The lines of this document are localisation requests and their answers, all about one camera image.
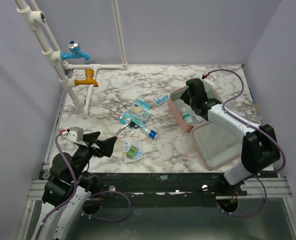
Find white blue gauze packet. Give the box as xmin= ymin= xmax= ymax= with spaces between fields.
xmin=123 ymin=141 xmax=143 ymax=164

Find black handled scissors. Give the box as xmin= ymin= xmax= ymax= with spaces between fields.
xmin=116 ymin=120 xmax=139 ymax=135

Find clear teal plastic packet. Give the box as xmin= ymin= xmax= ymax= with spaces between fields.
xmin=131 ymin=113 xmax=151 ymax=127

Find pink medicine kit case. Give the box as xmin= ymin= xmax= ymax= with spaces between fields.
xmin=168 ymin=87 xmax=241 ymax=170

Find green medicine box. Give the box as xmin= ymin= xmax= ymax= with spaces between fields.
xmin=126 ymin=145 xmax=138 ymax=159

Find yellow water tap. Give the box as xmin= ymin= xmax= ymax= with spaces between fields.
xmin=74 ymin=68 xmax=99 ymax=87

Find blue water tap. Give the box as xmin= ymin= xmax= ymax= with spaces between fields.
xmin=61 ymin=40 xmax=90 ymax=61

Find small blue white sachet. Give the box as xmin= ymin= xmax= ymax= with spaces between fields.
xmin=152 ymin=93 xmax=169 ymax=107

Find aluminium profile rail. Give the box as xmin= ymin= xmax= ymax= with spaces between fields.
xmin=27 ymin=178 xmax=76 ymax=201

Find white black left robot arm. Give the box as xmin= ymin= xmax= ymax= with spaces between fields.
xmin=32 ymin=127 xmax=117 ymax=240

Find white bottle green label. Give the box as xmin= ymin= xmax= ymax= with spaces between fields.
xmin=182 ymin=108 xmax=194 ymax=125

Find white pvc pipe frame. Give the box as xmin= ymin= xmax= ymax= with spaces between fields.
xmin=16 ymin=0 xmax=128 ymax=119

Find clear plastic bandage bag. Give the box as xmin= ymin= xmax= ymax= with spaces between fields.
xmin=193 ymin=113 xmax=204 ymax=122

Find white blue tube bottle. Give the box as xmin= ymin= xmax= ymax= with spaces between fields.
xmin=141 ymin=126 xmax=158 ymax=140

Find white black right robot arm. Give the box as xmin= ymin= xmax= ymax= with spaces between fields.
xmin=181 ymin=78 xmax=280 ymax=186

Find blue cotton swab bag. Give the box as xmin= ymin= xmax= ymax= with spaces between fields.
xmin=119 ymin=99 xmax=151 ymax=124

